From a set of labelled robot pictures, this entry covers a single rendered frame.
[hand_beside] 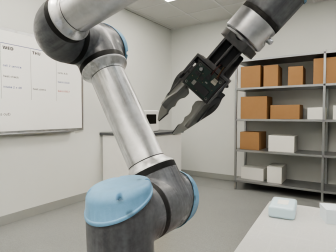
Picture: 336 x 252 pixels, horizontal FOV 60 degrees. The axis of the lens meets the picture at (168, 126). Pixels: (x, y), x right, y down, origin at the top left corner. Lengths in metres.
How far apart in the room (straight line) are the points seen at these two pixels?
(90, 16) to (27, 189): 3.21
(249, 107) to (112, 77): 4.00
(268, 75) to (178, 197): 4.00
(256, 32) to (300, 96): 4.39
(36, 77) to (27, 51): 0.29
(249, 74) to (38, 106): 2.97
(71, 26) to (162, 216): 0.39
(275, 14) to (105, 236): 0.44
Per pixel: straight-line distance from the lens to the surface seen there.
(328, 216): 1.23
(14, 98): 3.51
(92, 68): 0.71
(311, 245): 1.04
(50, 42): 0.66
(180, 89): 0.54
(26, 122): 3.57
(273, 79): 4.49
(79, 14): 0.59
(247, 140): 4.63
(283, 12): 0.52
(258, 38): 0.51
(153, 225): 0.52
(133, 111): 0.65
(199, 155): 5.47
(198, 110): 0.54
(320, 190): 4.45
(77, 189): 4.11
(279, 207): 1.21
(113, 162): 4.15
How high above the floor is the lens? 1.15
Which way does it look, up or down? 2 degrees down
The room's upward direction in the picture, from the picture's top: straight up
